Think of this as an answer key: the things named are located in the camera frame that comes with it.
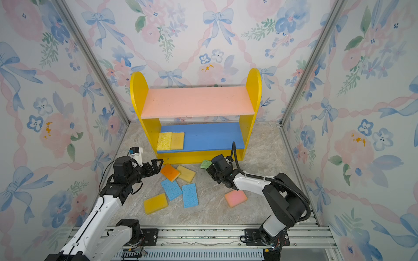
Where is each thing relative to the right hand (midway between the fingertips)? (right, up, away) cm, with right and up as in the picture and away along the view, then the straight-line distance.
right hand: (206, 168), depth 90 cm
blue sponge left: (-18, -11, -3) cm, 21 cm away
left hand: (-25, +5, -10) cm, 27 cm away
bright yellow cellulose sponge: (-23, +15, 0) cm, 27 cm away
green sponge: (0, +2, +2) cm, 3 cm away
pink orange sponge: (+16, -15, -6) cm, 22 cm away
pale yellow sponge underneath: (-12, -4, +2) cm, 13 cm away
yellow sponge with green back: (-16, +15, 0) cm, 22 cm away
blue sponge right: (-8, -14, -5) cm, 17 cm away
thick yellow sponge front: (-26, -17, -7) cm, 32 cm away
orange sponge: (-20, -3, +1) cm, 20 cm away
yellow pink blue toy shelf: (-7, +27, +30) cm, 41 cm away
